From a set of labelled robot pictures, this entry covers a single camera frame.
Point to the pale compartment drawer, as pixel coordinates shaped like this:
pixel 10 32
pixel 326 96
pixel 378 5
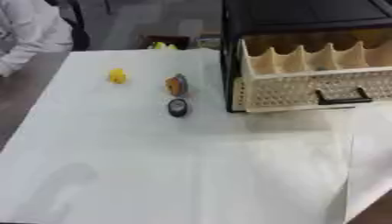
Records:
pixel 286 87

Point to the orange and grey round toy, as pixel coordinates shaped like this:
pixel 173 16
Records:
pixel 176 85

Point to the yellow-green toy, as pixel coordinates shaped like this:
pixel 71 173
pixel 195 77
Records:
pixel 162 45

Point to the dark brown box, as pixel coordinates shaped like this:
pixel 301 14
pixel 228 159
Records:
pixel 166 40

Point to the yellow toy block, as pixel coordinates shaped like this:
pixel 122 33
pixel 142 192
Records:
pixel 117 75

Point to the person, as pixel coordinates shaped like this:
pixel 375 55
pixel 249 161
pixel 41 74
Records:
pixel 33 32

